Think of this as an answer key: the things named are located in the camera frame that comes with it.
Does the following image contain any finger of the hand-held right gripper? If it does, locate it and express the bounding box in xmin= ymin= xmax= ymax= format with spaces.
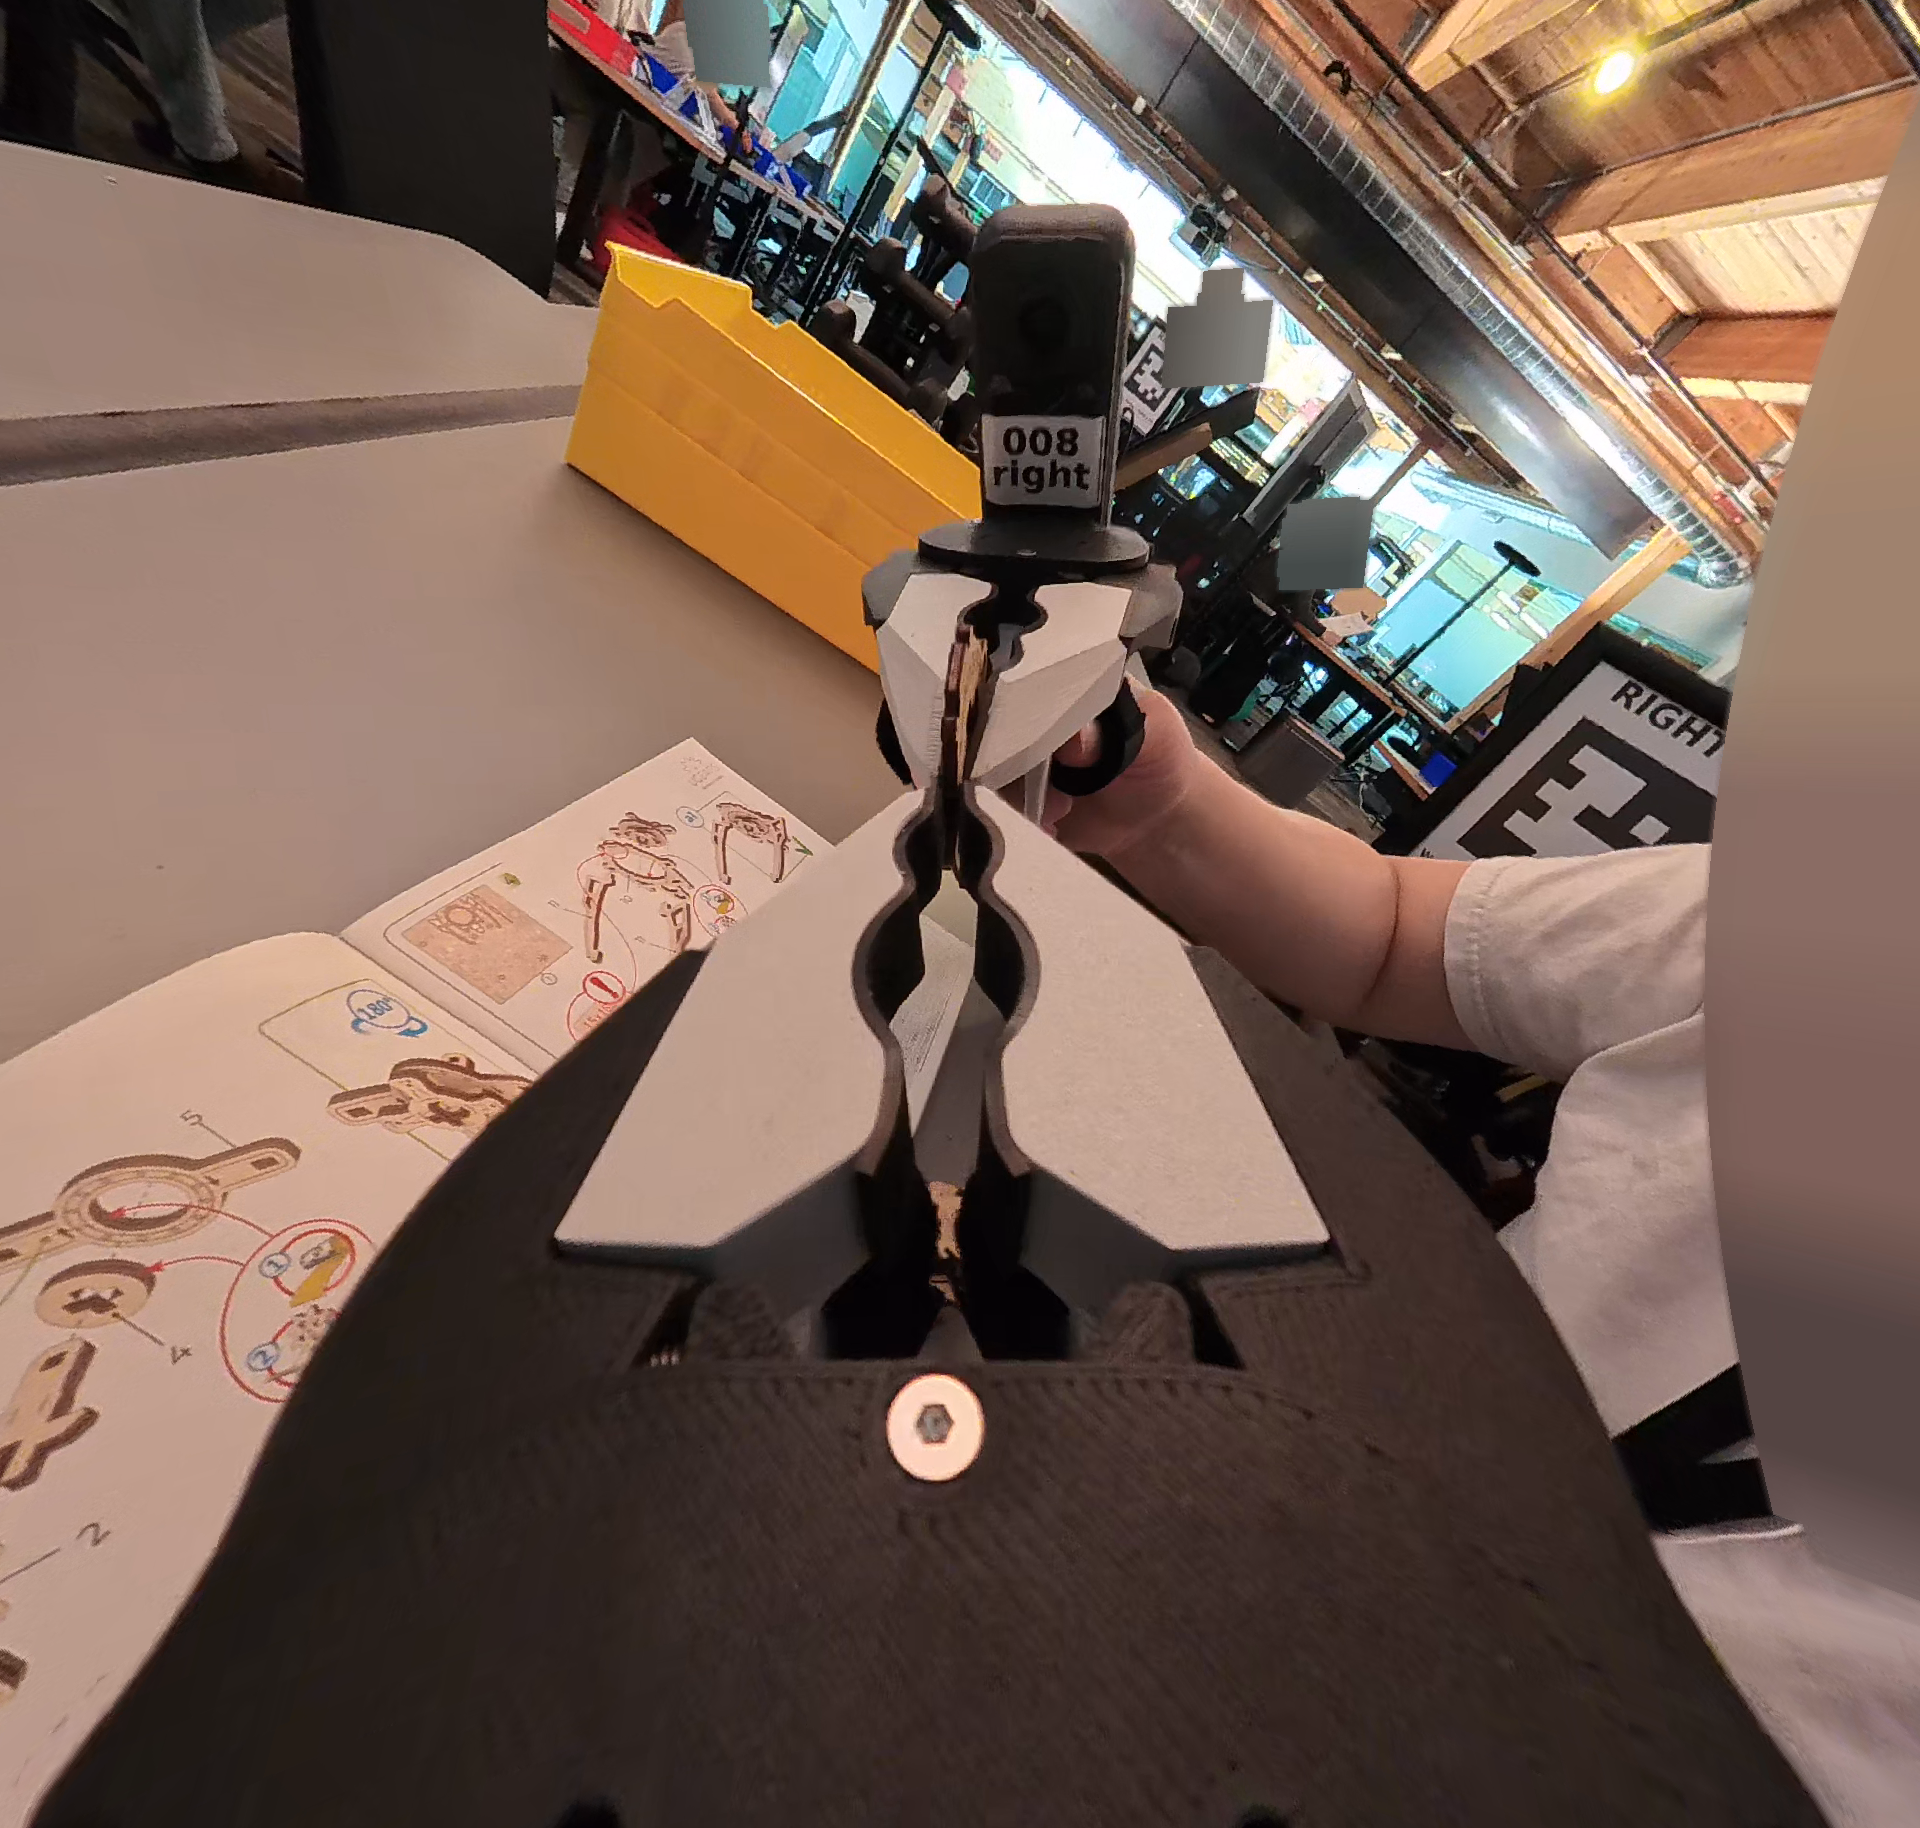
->
xmin=976 ymin=587 xmax=1135 ymax=834
xmin=873 ymin=579 xmax=996 ymax=803

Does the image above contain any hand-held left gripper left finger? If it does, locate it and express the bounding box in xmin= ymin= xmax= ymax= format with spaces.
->
xmin=555 ymin=795 xmax=946 ymax=1361

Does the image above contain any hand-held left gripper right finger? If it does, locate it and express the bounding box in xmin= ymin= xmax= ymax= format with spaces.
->
xmin=956 ymin=786 xmax=1340 ymax=1361

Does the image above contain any wooden ring gear part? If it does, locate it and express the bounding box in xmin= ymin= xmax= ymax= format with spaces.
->
xmin=927 ymin=614 xmax=996 ymax=810

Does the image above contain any illustrated instruction booklet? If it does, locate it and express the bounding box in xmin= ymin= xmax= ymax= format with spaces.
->
xmin=0 ymin=737 xmax=836 ymax=1828

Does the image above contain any person's right forearm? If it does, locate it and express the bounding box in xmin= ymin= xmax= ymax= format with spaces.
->
xmin=1156 ymin=749 xmax=1464 ymax=1056

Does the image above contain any person's right hand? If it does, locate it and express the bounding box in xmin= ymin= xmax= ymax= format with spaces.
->
xmin=1045 ymin=688 xmax=1204 ymax=858

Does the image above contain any yellow storage bin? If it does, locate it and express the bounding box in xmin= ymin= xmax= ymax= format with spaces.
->
xmin=562 ymin=246 xmax=987 ymax=679

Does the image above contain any tilted display panel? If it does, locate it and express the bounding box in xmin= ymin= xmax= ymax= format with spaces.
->
xmin=1247 ymin=375 xmax=1384 ymax=510

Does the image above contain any black floor lamp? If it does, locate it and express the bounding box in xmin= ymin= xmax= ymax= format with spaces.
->
xmin=839 ymin=0 xmax=987 ymax=301
xmin=1395 ymin=542 xmax=1543 ymax=705

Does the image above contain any cluttered background workbench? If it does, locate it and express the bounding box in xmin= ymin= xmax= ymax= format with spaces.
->
xmin=550 ymin=0 xmax=860 ymax=301

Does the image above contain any black white marker sign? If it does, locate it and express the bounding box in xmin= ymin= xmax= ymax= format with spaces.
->
xmin=1413 ymin=629 xmax=1741 ymax=862

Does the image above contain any black partition panel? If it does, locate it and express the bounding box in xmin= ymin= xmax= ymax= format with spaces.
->
xmin=276 ymin=0 xmax=557 ymax=305

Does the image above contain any silver ventilation duct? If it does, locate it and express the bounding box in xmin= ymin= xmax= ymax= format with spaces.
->
xmin=1114 ymin=0 xmax=1759 ymax=587

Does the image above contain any black body strap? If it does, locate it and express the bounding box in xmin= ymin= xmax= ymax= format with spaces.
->
xmin=1608 ymin=1371 xmax=1803 ymax=1527

